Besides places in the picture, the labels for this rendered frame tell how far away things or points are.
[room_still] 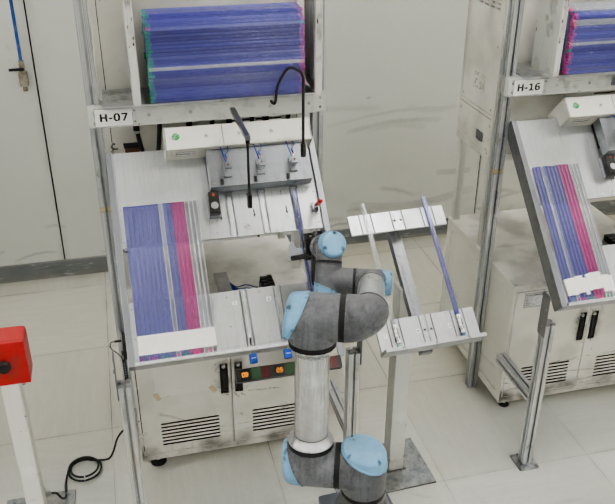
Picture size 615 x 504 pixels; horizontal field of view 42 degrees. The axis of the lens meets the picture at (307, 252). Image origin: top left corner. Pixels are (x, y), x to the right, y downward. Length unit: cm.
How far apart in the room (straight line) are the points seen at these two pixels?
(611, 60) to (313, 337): 171
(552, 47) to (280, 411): 165
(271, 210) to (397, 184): 207
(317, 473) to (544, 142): 158
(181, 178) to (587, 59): 149
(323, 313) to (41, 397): 204
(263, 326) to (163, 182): 58
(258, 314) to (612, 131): 148
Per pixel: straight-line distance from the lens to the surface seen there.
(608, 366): 362
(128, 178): 266
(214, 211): 258
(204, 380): 293
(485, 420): 343
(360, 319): 183
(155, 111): 263
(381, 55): 435
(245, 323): 252
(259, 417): 308
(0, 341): 260
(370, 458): 204
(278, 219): 264
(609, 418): 359
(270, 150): 266
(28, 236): 444
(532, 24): 313
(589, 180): 308
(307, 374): 191
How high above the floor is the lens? 215
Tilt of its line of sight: 28 degrees down
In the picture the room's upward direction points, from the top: straight up
